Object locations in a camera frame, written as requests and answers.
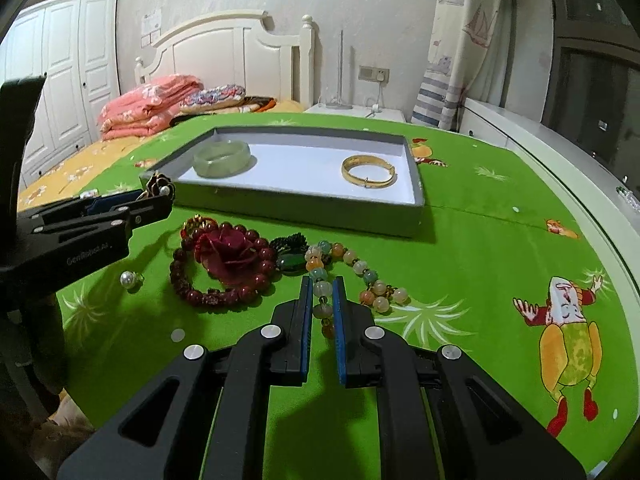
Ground gold brooch with pearl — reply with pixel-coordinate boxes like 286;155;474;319
145;172;177;201

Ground white nightstand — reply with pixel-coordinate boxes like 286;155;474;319
303;103;406;123

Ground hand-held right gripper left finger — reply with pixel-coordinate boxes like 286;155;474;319
57;276;315;480

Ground pale green jade bangle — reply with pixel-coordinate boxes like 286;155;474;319
192;141;251;179

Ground yellow floral bed sheet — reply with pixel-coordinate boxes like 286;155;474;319
17;100;306;212

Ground dark red bead bracelet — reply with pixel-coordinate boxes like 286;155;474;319
169;227;277;311

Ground orange and black blanket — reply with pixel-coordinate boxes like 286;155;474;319
170;95;278;128

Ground white bed headboard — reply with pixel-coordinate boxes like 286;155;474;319
134;9;317;112

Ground multicolour agate bead bracelet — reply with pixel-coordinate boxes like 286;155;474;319
305;241;410;341

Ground patterned round pillow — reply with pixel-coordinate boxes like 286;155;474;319
180;85;247;113

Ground red rose brooch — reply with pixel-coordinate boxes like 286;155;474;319
195;225;261;278

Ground sailboat printed curtain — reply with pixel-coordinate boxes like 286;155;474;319
411;0;506;131

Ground gold bangle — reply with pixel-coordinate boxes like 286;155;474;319
341;155;398;190

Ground pink folded quilt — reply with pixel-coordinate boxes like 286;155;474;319
96;74;203;142

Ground white dresser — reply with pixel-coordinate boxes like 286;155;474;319
457;97;640;241

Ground green cartoon printed cloth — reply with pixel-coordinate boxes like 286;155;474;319
55;112;626;480

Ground paper sheets on wall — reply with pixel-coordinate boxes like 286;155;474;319
141;8;163;47

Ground green pendant with black knot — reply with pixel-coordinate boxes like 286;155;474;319
270;232;310;276

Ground white wardrobe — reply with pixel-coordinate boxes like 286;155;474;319
0;0;122;183

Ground white charger cable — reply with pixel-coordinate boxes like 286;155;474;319
364;80;386;119

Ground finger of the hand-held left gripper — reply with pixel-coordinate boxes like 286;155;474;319
31;194;175;242
16;189;147;227

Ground white slim desk lamp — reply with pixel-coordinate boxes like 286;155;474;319
327;30;353;110

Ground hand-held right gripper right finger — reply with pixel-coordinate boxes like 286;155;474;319
331;276;586;480

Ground grey shallow tray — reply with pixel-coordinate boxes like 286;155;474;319
139;126;426;238

